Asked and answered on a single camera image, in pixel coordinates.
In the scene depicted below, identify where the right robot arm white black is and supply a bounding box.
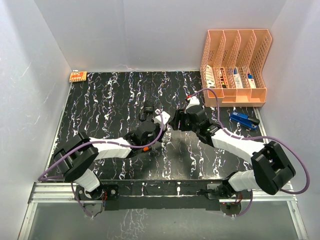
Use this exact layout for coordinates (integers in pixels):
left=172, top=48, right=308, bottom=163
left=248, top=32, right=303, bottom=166
left=169, top=105, right=296, bottom=199

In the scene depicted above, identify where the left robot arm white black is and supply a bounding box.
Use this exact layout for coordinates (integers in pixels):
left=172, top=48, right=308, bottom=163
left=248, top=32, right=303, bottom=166
left=53, top=120, right=166, bottom=200

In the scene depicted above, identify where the dark marker in organizer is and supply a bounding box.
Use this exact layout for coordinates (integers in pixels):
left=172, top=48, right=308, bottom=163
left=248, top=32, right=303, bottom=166
left=219, top=68, right=228, bottom=89

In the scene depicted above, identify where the blue stapler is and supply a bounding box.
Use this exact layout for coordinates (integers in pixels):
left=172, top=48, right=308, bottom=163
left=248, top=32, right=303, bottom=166
left=229, top=111, right=260, bottom=130

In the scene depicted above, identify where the white blue box in organizer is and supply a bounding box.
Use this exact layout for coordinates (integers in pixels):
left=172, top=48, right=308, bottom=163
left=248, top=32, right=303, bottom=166
left=233, top=67, right=244, bottom=89

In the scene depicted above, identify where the pink plastic file organizer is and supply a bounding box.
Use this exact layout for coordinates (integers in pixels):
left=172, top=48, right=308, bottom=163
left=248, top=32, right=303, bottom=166
left=200, top=29, right=272, bottom=107

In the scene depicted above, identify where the blue red box in organizer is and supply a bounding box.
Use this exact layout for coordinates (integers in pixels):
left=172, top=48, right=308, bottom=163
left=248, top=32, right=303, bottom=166
left=247, top=73, right=256, bottom=89

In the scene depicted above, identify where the orange small card box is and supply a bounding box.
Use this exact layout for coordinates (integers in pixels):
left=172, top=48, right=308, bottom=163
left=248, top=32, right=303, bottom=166
left=69, top=71, right=87, bottom=83

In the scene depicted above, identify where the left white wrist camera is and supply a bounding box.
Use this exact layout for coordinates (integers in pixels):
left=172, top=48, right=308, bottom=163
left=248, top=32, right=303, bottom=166
left=153, top=109, right=171, bottom=126

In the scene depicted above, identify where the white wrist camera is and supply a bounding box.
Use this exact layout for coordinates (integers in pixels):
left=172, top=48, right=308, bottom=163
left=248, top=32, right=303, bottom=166
left=185, top=96, right=200, bottom=110
left=153, top=109, right=171, bottom=126

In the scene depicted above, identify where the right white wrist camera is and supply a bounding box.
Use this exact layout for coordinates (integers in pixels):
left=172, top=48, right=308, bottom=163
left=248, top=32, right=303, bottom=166
left=185, top=96, right=200, bottom=110

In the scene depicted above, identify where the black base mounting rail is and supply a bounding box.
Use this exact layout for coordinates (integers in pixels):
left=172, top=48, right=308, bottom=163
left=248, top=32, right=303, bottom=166
left=74, top=178, right=253, bottom=212

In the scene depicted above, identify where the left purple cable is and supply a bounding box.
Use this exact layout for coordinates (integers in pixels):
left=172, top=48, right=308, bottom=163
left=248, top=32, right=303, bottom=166
left=37, top=109, right=166, bottom=221

